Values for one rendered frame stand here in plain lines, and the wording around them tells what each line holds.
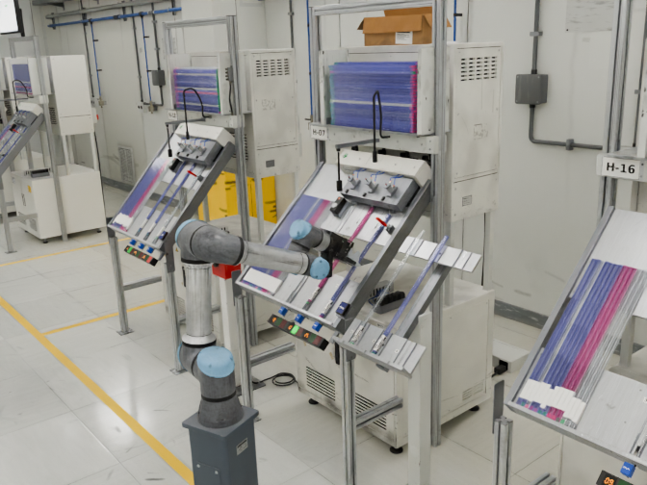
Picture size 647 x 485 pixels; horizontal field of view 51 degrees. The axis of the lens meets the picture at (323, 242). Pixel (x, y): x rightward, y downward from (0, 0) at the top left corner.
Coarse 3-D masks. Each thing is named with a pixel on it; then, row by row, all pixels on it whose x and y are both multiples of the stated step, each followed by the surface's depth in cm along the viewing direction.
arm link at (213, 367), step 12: (204, 348) 224; (216, 348) 224; (204, 360) 218; (216, 360) 218; (228, 360) 219; (192, 372) 226; (204, 372) 217; (216, 372) 217; (228, 372) 219; (204, 384) 219; (216, 384) 218; (228, 384) 220; (216, 396) 219
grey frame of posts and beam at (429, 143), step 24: (432, 0) 251; (312, 24) 307; (432, 24) 253; (312, 72) 313; (312, 96) 317; (384, 144) 282; (408, 144) 271; (432, 144) 262; (432, 168) 268; (432, 192) 271; (432, 216) 273; (432, 240) 276; (432, 264) 279; (240, 312) 310; (240, 336) 315; (240, 360) 319; (432, 384) 294; (432, 408) 297; (432, 432) 300
